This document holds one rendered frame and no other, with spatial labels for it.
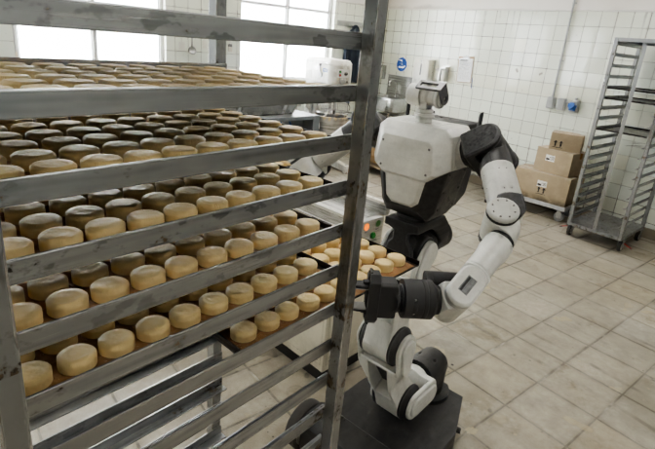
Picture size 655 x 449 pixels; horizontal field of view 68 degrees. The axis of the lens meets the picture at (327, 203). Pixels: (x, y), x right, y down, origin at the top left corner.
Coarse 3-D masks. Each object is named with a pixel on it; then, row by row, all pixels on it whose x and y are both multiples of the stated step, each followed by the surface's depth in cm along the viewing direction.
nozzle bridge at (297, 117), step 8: (296, 112) 281; (304, 112) 283; (272, 120) 254; (280, 120) 257; (288, 120) 261; (296, 120) 266; (304, 120) 280; (312, 120) 275; (304, 128) 281; (312, 128) 276; (288, 160) 298
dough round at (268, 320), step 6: (264, 312) 96; (270, 312) 97; (258, 318) 94; (264, 318) 94; (270, 318) 94; (276, 318) 95; (258, 324) 93; (264, 324) 93; (270, 324) 93; (276, 324) 94; (264, 330) 93; (270, 330) 93
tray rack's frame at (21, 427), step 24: (0, 240) 48; (0, 264) 48; (0, 288) 49; (0, 312) 50; (0, 336) 50; (0, 360) 51; (0, 384) 52; (0, 408) 52; (24, 408) 54; (0, 432) 53; (24, 432) 55
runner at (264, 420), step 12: (312, 384) 104; (324, 384) 107; (300, 396) 102; (276, 408) 96; (288, 408) 99; (264, 420) 94; (240, 432) 90; (252, 432) 93; (216, 444) 90; (228, 444) 88; (240, 444) 91
